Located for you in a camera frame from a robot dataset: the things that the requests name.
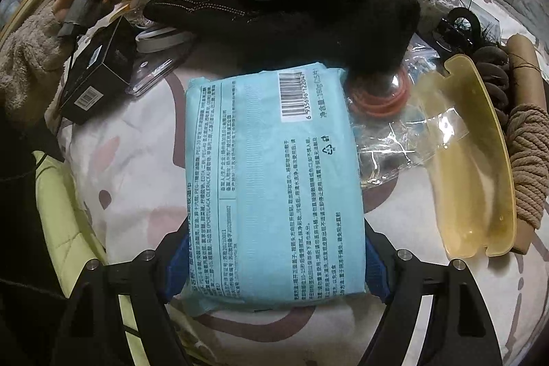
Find small black carton box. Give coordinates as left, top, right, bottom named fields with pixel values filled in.
left=58, top=16, right=138, bottom=126

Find red rubber rings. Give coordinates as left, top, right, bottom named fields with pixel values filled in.
left=345, top=70, right=408, bottom=119

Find cardboard tube with jute rope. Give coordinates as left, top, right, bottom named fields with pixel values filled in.
left=505, top=34, right=549, bottom=255

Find black stitched glove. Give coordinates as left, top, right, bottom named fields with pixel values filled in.
left=143, top=0, right=422, bottom=77

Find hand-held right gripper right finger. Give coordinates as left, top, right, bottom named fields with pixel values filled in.
left=358, top=222, right=502, bottom=366

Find yellow translucent plastic case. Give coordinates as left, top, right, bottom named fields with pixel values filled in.
left=415, top=54, right=516, bottom=260

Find white tape roll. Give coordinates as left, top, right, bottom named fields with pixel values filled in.
left=136, top=26, right=189, bottom=54

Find person's black clothing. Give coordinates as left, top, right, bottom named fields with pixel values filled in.
left=0, top=104, right=82, bottom=366

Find clear plastic case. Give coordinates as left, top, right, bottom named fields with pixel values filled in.
left=126, top=46, right=191, bottom=96

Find pale green cloth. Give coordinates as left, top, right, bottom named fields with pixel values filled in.
left=34, top=152, right=142, bottom=366

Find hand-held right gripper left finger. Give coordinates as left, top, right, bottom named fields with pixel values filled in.
left=54, top=235, right=191, bottom=366

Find clear plastic bag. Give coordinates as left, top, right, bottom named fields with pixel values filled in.
left=343, top=44, right=464, bottom=187

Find light blue wet wipes pack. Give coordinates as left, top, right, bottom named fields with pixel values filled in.
left=184, top=61, right=367, bottom=317

